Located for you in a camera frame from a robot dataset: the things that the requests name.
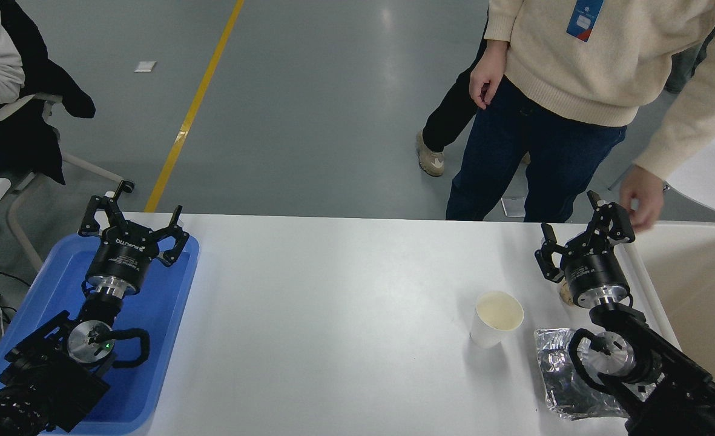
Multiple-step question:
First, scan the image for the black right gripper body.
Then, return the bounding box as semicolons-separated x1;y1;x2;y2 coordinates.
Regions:
560;236;631;305

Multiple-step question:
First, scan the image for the standing person's right hand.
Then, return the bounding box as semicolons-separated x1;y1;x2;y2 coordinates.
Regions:
469;39;509;110

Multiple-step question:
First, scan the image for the blue plastic tray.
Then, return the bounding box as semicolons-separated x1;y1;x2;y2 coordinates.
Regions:
0;233;200;435

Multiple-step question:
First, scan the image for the standing person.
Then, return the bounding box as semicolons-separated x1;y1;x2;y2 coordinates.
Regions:
446;0;715;222

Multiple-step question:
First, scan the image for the large pale bin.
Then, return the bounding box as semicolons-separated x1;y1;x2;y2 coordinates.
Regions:
619;220;715;403

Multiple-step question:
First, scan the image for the standing person's left hand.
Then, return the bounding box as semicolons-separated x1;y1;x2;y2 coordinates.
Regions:
619;165;667;232

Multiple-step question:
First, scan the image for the white round table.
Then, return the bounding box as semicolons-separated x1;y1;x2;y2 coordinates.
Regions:
608;115;715;222

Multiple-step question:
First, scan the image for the black jacket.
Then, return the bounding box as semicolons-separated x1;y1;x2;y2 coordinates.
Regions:
0;0;96;185

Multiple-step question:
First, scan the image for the crumpled silver foil tray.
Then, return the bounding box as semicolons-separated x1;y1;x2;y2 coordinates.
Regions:
535;327;636;420

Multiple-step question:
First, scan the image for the white paper cup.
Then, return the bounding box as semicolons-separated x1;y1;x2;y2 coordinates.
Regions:
470;291;525;349

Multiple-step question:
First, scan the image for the blue badge card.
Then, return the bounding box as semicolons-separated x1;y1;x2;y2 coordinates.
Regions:
566;0;605;42

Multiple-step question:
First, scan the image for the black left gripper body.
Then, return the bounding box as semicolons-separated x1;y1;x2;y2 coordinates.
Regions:
85;224;164;292

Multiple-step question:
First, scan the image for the white office chair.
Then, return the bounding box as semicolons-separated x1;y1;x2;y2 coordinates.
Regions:
0;91;135;273

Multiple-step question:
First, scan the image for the black floor cable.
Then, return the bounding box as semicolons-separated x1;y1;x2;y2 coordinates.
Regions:
0;263;34;288

